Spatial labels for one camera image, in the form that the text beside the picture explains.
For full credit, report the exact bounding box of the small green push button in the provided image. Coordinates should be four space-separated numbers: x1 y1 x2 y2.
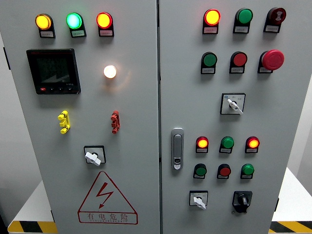
194 163 208 177

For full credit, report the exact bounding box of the label plate under buzzer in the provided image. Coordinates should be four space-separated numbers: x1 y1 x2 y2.
263 23 280 33

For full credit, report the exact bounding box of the large green lit lamp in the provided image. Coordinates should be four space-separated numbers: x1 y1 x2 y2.
66 12 84 30

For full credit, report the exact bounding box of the large green domed button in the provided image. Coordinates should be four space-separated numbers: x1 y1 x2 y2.
234 8 254 25

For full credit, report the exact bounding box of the yellow round lamp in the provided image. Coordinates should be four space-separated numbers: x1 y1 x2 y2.
35 13 53 31

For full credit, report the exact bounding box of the turn switch with slim white handle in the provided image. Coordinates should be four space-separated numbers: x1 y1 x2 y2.
219 93 246 116

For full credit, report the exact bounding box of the dark red buzzer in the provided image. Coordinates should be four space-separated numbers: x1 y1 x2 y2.
267 7 287 25

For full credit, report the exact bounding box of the small green domed lamp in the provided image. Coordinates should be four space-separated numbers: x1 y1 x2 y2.
241 163 255 176
220 136 235 149

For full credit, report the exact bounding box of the large red stop button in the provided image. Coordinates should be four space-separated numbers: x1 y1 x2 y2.
259 49 285 71

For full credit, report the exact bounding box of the label plate under red lamp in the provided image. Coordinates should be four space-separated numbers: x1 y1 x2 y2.
98 28 115 38
202 25 219 35

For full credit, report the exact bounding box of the label plate under yellow lamp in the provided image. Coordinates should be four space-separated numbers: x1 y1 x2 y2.
39 29 56 39

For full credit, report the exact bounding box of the black yellow striped tape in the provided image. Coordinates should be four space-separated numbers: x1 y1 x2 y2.
7 220 59 234
268 220 312 234

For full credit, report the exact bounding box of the black display meter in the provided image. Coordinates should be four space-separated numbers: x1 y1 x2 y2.
26 48 81 95

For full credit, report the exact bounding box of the small yellow handle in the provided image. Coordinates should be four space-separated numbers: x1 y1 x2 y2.
57 110 71 135

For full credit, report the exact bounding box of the red warning triangle sign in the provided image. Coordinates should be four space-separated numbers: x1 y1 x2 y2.
77 171 138 225

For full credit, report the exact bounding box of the pale grey cabinet door with display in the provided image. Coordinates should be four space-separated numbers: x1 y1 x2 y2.
0 0 161 234

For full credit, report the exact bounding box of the flat red push button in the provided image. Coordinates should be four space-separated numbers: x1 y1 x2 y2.
230 51 248 68

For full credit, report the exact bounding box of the small red lamp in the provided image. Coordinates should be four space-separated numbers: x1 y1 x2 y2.
245 136 260 149
195 136 210 149

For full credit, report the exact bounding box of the flat green push button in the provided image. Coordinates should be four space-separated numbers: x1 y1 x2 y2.
201 51 218 68

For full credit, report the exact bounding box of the large red lamp beside green button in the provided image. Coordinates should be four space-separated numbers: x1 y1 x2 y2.
203 8 221 27

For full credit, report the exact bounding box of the pale grey cabinet door with lock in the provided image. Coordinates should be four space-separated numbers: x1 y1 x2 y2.
158 0 312 234

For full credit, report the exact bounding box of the small red push button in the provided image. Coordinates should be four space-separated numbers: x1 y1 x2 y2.
217 163 232 177

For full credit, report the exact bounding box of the small turn switch with white handle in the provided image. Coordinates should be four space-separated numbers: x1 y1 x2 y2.
189 190 209 211

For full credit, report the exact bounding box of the small red handle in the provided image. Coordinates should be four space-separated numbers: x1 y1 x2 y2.
110 110 121 134

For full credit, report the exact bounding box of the silver door lock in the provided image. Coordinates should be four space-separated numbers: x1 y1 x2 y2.
171 127 185 171

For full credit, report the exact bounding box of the label plate under lit green lamp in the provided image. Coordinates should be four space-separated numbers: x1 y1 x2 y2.
70 28 87 38

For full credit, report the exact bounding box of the black knob turn switch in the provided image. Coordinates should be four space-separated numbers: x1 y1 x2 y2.
231 191 253 215

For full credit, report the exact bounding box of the white round lamp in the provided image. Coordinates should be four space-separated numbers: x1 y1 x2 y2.
103 64 117 79

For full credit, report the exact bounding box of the turn switch with wide white handle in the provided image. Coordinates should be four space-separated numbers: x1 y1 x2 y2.
83 145 107 167

